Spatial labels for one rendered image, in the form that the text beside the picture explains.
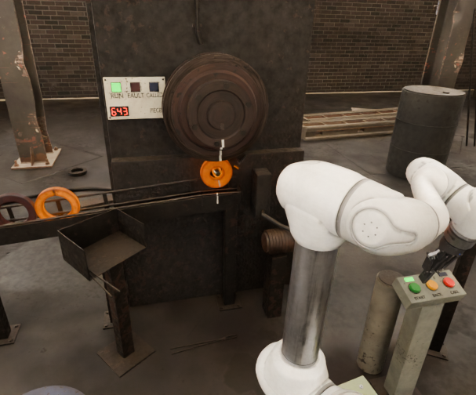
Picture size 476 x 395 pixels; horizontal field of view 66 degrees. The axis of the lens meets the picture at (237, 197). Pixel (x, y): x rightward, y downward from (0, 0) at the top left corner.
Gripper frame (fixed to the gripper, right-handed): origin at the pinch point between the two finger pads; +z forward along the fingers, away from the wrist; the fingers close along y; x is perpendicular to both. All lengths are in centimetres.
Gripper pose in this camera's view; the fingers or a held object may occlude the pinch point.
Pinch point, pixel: (426, 274)
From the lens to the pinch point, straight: 149.0
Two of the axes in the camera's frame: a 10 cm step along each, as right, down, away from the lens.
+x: 2.1, 7.2, -6.6
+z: -1.0, 6.9, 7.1
